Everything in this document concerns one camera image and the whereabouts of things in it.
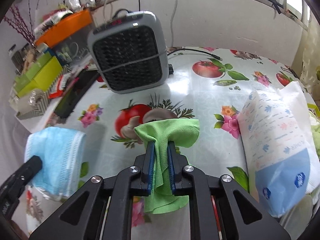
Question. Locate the white blue tissue pack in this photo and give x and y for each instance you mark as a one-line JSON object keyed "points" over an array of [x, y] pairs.
{"points": [[275, 142]]}

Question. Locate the yellow-green cardboard box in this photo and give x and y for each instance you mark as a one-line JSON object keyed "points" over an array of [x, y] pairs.
{"points": [[313, 107]]}

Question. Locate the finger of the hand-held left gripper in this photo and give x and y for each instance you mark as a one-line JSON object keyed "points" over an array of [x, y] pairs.
{"points": [[32, 166]]}

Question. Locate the red white packet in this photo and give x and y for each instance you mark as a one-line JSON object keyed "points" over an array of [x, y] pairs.
{"points": [[57, 87]]}

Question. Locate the bright green microfiber cloth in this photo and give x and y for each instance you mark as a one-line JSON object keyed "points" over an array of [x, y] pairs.
{"points": [[175, 130]]}

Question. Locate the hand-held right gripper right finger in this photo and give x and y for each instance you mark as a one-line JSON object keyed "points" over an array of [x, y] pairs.
{"points": [[172, 165]]}

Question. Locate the yellow-green gift box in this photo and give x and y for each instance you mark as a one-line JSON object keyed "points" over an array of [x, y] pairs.
{"points": [[45, 77]]}

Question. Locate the blue face mask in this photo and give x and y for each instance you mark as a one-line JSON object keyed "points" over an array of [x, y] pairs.
{"points": [[57, 150]]}

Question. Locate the purple dried branches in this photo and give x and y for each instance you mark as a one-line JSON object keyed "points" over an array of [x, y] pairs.
{"points": [[22, 20]]}

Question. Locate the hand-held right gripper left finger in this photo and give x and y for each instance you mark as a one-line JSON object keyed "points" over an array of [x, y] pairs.
{"points": [[150, 165]]}

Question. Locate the orange lidded storage container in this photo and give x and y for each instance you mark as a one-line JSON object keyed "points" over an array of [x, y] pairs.
{"points": [[67, 23]]}

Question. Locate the pale green gift box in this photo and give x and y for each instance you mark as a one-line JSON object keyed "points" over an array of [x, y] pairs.
{"points": [[37, 65]]}

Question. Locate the zigzag patterned box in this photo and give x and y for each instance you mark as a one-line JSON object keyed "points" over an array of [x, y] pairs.
{"points": [[37, 105]]}

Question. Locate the black phone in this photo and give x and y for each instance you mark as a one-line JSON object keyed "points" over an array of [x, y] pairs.
{"points": [[72, 95]]}

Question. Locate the cream heart print curtain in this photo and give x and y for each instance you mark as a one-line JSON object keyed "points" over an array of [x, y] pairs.
{"points": [[311, 55]]}

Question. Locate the glass storage jars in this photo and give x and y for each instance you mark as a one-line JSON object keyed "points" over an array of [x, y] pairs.
{"points": [[20, 58]]}

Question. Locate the grey space heater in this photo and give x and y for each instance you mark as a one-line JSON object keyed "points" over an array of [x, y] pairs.
{"points": [[127, 55]]}

